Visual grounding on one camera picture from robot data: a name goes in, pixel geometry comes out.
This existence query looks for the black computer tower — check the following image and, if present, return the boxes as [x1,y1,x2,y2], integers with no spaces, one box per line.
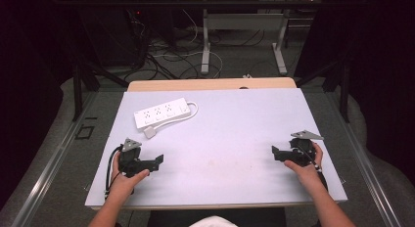
[77,6,149,68]

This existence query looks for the person's right hand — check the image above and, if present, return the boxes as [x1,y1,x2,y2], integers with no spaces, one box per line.
[283,142,324,190]

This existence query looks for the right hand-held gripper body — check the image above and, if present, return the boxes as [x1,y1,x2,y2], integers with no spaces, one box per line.
[288,129,325,168]

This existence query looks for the white table board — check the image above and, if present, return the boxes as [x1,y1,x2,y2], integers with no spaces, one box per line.
[84,87,348,209]

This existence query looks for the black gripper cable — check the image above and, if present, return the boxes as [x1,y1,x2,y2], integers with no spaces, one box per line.
[297,143,329,193]
[104,146,124,201]

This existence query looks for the square floor hatch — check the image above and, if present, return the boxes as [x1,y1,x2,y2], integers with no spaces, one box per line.
[74,124,96,141]

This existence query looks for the black curtain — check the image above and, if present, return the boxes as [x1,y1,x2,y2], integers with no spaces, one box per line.
[295,0,415,186]
[0,0,81,210]

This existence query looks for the white desk with metal legs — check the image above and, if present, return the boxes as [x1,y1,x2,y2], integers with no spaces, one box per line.
[181,0,325,76]

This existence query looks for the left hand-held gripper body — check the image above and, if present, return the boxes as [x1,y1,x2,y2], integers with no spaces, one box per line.
[117,137,146,178]

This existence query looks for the person's left hand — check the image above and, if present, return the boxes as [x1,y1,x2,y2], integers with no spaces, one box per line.
[110,151,151,202]

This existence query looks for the white power strip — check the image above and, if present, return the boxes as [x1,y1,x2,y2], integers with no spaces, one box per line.
[133,97,192,130]

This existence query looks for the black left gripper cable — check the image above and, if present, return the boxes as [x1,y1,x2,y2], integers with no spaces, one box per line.
[104,146,124,201]

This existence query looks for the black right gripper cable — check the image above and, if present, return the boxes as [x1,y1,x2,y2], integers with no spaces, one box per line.
[297,143,329,193]

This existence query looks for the white floor cable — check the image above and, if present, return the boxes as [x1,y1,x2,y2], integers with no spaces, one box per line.
[152,9,224,79]

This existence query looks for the person's dark clothing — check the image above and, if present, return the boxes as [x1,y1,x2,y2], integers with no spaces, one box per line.
[114,206,322,227]

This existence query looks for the white power strip cable with plug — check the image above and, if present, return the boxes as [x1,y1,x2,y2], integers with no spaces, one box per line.
[143,101,200,140]

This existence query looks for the person's white clothing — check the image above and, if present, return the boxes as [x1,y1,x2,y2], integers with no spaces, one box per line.
[188,214,240,227]

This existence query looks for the black metal stand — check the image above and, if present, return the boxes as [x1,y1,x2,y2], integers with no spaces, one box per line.
[295,55,352,124]
[71,55,130,122]

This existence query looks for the aluminium floor rail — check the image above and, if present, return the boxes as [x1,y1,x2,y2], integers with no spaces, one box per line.
[325,89,403,227]
[10,90,100,227]

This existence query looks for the tangle of black floor cables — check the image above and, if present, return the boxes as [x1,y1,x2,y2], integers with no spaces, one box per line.
[123,10,266,81]

